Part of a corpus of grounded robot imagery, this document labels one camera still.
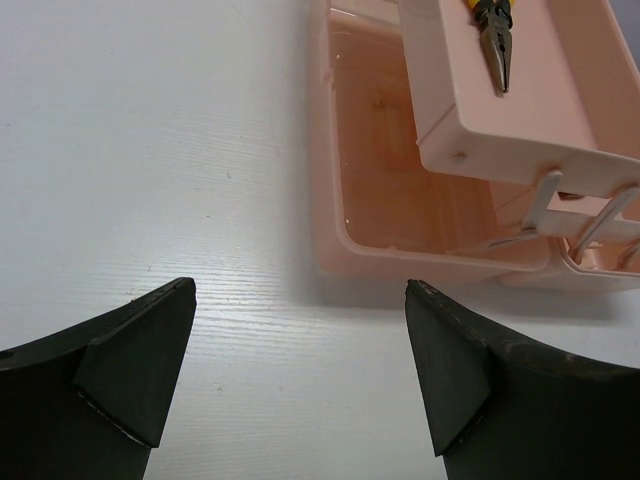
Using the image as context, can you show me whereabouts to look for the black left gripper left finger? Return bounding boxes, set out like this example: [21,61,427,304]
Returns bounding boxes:
[1,278,196,479]

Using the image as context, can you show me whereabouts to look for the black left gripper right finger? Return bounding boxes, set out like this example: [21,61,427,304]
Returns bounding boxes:
[405,280,639,479]

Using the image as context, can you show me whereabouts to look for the pink plastic toolbox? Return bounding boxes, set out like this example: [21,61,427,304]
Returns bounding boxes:
[309,1,639,293]

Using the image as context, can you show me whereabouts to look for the yellow needle-nose pliers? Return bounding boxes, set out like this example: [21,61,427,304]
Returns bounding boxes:
[467,0,514,96]

